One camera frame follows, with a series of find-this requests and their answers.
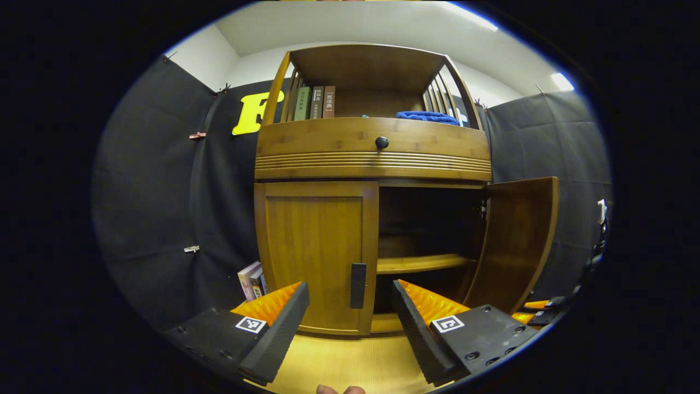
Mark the wooden cabinet shelf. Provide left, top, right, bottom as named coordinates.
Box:
left=376, top=253, right=475, bottom=274

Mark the pale cover book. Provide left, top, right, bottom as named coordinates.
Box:
left=238, top=261, right=262, bottom=302

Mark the wooden double-door shoe cabinet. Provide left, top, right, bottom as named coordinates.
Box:
left=253, top=44, right=560, bottom=335

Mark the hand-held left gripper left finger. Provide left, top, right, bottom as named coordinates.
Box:
left=164, top=282, right=310, bottom=386

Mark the blue towel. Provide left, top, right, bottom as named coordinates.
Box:
left=396, top=111, right=460, bottom=126

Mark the dark cover book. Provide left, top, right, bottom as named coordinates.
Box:
left=250, top=267, right=269, bottom=299

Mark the black backdrop cloth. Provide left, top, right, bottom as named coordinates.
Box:
left=92, top=55, right=613, bottom=332

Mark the green book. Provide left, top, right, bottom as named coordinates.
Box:
left=294, top=86, right=312, bottom=121

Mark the wooden shoe cabinet door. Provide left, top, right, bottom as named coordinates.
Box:
left=464, top=176, right=560, bottom=315
left=254, top=181, right=380, bottom=335

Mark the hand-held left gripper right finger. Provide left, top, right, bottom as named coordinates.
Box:
left=391, top=279, right=542, bottom=386

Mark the wooden drawer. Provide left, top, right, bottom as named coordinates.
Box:
left=255, top=117, right=492, bottom=182

